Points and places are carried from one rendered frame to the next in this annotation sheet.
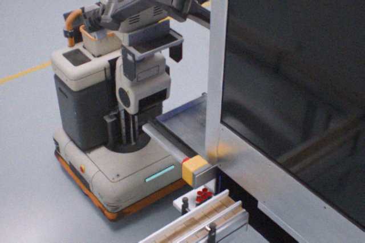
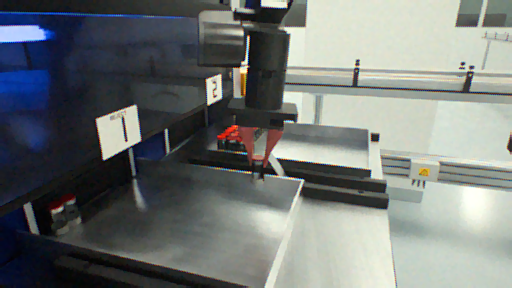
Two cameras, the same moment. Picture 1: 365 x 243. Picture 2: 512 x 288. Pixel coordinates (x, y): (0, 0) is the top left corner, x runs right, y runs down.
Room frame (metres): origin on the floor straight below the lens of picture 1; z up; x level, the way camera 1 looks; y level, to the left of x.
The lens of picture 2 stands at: (2.20, -0.58, 1.17)
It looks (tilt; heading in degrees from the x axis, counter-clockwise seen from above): 21 degrees down; 146
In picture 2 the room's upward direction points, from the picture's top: straight up
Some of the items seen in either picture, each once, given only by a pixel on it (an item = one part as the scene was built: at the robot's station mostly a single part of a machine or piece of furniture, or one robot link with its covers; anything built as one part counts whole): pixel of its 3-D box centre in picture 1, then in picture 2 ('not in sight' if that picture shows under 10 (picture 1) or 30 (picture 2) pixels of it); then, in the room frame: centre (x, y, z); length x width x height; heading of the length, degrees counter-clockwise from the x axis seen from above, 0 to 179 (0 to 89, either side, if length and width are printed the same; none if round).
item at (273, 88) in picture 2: not in sight; (264, 93); (1.82, -0.31, 1.07); 0.10 x 0.07 x 0.07; 53
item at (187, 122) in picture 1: (207, 129); (294, 145); (1.66, -0.10, 0.90); 0.34 x 0.26 x 0.04; 38
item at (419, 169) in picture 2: not in sight; (423, 170); (1.47, 0.89, 0.50); 0.12 x 0.05 x 0.09; 39
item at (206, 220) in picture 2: not in sight; (181, 211); (1.78, -0.44, 0.90); 0.34 x 0.26 x 0.04; 39
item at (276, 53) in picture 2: not in sight; (264, 49); (1.82, -0.31, 1.14); 0.07 x 0.06 x 0.07; 67
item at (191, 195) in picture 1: (199, 206); not in sight; (1.28, -0.06, 0.87); 0.14 x 0.13 x 0.02; 39
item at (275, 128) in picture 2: not in sight; (258, 138); (1.81, -0.31, 1.00); 0.07 x 0.07 x 0.09; 53
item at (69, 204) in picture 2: not in sight; (70, 210); (1.69, -0.58, 0.90); 0.02 x 0.02 x 0.05; 39
